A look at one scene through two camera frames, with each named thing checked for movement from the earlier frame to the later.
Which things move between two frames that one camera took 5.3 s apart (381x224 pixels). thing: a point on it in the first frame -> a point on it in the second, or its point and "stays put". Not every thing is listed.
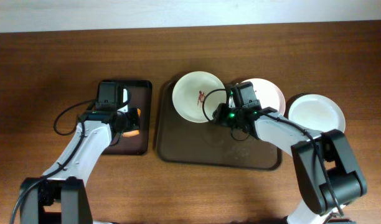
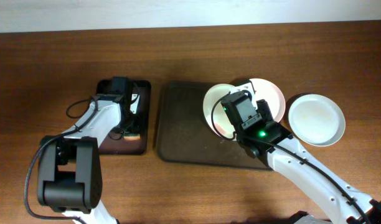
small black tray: (141, 92) stays put
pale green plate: (318, 112) stays put
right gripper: (221, 110) -> (263, 108)
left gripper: (132, 114) stays put
